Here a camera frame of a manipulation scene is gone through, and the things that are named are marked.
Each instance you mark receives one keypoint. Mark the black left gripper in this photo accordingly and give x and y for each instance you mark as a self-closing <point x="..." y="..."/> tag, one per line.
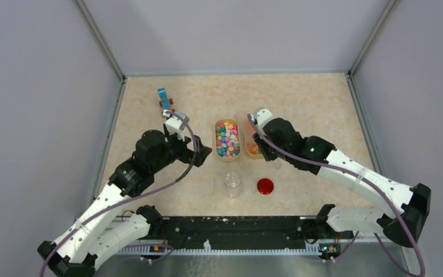
<point x="203" y="152"/>

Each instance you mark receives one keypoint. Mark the red jar lid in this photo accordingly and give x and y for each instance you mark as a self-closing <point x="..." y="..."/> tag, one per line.
<point x="265" y="186"/>

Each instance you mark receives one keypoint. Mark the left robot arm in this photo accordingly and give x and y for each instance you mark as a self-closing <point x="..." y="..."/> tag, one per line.
<point x="86" y="245"/>

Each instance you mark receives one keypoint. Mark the beige tray opaque candies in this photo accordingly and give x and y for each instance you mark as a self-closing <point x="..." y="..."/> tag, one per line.
<point x="227" y="140"/>

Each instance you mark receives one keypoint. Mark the clear plastic jar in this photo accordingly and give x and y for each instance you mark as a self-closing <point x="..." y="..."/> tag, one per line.
<point x="232" y="184"/>

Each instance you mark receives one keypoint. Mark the blue toy car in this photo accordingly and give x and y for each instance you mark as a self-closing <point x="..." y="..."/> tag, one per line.
<point x="165" y="101"/>

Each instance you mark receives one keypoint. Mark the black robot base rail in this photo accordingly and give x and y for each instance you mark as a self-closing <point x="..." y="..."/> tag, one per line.
<point x="243" y="232"/>

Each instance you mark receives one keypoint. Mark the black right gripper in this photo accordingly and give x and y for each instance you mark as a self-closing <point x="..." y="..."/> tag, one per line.
<point x="261" y="142"/>

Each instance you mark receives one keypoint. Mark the clear plastic scoop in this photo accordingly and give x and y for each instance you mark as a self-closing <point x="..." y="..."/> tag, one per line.
<point x="241" y="117"/>

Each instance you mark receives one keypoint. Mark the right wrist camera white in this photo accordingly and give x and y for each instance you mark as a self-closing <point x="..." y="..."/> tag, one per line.
<point x="261" y="117"/>

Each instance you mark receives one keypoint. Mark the beige tray translucent candies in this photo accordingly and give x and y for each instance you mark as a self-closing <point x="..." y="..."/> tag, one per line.
<point x="251" y="146"/>

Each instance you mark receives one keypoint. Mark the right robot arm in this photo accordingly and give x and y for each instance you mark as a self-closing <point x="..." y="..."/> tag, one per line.
<point x="399" y="211"/>

